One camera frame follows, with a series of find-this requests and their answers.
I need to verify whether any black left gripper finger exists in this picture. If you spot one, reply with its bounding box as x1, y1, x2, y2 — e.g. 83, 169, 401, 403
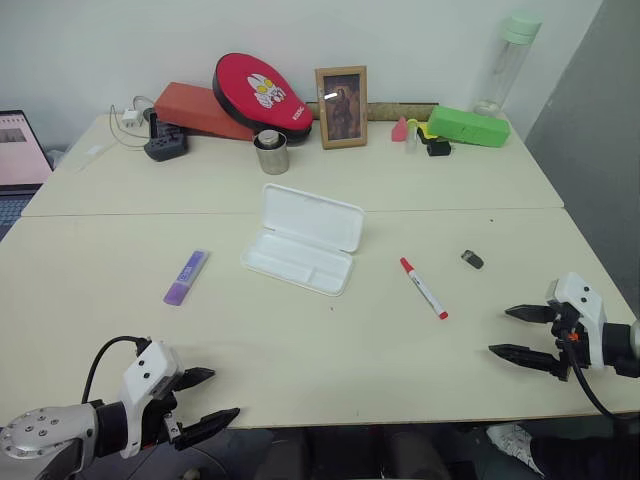
174, 407, 242, 451
175, 367, 217, 393

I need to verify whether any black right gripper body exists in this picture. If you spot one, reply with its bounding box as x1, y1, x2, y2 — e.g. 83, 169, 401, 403
547, 301, 589, 384

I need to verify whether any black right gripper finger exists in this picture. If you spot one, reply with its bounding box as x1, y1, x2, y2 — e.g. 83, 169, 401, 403
503, 302, 559, 326
487, 343, 559, 374

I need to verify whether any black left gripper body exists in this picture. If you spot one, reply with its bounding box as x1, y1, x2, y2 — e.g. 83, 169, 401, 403
141, 379, 184, 449

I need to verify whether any white plastic case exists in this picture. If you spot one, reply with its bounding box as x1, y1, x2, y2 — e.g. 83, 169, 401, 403
239, 182, 366, 297

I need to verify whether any white sneaker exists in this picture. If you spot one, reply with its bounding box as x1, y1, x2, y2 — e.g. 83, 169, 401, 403
486, 423, 545, 475

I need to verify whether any purple eraser in sleeve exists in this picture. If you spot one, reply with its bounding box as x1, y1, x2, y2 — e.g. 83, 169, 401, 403
162, 249, 210, 307

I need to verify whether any black trouser leg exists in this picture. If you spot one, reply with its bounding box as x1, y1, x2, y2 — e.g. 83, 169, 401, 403
528, 432, 640, 480

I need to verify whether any red and white marker pen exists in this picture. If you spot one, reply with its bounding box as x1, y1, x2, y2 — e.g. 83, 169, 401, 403
399, 256, 449, 321

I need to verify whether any green rectangular box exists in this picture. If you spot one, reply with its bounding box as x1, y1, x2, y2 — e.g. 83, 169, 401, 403
426, 104, 512, 149

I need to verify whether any steel cup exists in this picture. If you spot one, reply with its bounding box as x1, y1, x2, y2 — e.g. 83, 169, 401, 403
253, 133, 289, 176

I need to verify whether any black power strip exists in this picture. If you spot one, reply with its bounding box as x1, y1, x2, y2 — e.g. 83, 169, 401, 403
143, 111, 191, 163

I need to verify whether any brown cork roll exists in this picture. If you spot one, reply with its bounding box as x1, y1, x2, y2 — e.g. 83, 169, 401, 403
305, 101, 435, 121

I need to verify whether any clear bottle with green lid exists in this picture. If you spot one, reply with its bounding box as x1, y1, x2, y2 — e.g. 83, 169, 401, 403
472, 13, 544, 117

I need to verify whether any red rectangular box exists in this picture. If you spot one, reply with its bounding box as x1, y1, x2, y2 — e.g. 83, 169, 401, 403
153, 81, 256, 142

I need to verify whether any open laptop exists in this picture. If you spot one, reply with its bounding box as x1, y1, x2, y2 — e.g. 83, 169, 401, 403
0, 109, 55, 242

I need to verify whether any red round cartoon pad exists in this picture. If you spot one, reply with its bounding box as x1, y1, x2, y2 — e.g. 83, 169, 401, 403
211, 52, 315, 146

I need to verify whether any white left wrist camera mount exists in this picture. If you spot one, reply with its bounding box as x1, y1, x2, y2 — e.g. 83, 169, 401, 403
117, 341, 184, 459

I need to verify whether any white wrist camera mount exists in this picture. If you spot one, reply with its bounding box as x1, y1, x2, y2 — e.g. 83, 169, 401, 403
544, 272, 609, 371
117, 341, 184, 459

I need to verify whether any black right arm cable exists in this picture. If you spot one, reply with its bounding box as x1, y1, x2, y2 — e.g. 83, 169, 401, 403
559, 327, 640, 422

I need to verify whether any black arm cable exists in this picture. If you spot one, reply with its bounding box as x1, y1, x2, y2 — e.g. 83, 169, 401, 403
81, 335, 152, 405
559, 327, 640, 422

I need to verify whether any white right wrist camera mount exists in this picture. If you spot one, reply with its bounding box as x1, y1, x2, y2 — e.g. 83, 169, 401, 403
544, 272, 609, 371

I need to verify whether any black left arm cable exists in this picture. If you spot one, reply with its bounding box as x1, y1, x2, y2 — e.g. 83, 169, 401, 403
81, 335, 152, 405

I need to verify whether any white charger cable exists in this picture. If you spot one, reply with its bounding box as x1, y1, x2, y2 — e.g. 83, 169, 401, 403
109, 94, 157, 150

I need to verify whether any wooden picture frame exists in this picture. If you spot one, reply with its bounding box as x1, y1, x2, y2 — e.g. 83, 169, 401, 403
314, 65, 370, 150

